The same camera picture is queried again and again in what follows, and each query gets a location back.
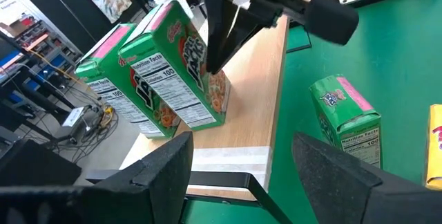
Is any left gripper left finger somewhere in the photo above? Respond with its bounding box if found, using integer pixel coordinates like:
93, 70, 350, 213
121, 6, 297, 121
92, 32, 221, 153
0, 130, 195, 224

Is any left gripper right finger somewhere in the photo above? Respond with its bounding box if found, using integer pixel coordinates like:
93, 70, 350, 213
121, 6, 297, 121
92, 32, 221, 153
291, 131, 442, 224

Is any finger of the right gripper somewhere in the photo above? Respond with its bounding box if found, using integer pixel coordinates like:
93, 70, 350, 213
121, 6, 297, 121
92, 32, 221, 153
206, 0, 241, 75
215, 8, 277, 75

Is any green Apple Jacks cereal box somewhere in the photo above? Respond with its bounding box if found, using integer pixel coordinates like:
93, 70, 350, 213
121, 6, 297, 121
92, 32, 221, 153
74, 22, 181, 140
117, 0, 231, 132
309, 74, 383, 169

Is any yellow Corn Pops cereal box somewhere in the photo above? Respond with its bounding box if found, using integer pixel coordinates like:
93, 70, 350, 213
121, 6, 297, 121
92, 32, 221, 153
423, 104, 442, 191

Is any wooden shelf with black legs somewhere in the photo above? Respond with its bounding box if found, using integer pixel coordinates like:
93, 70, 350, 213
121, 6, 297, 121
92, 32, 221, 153
84, 12, 314, 224

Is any white labelled box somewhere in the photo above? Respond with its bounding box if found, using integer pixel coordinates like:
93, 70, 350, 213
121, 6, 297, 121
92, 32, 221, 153
61, 106, 86, 128

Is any black case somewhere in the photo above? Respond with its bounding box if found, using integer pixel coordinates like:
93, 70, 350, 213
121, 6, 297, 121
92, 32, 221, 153
0, 137, 83, 187

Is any black room divider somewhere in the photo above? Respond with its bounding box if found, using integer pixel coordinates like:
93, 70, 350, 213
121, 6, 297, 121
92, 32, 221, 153
20, 0, 117, 55

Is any storage rack with bins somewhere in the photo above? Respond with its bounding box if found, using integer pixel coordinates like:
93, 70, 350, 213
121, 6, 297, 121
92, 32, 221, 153
0, 9, 84, 92

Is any yellow floor cable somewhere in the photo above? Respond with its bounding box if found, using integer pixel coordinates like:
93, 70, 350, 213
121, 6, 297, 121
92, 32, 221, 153
29, 49, 115, 128

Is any black floor cable tangle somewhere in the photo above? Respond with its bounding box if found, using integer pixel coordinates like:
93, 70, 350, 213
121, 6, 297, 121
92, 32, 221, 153
30, 85, 120, 165

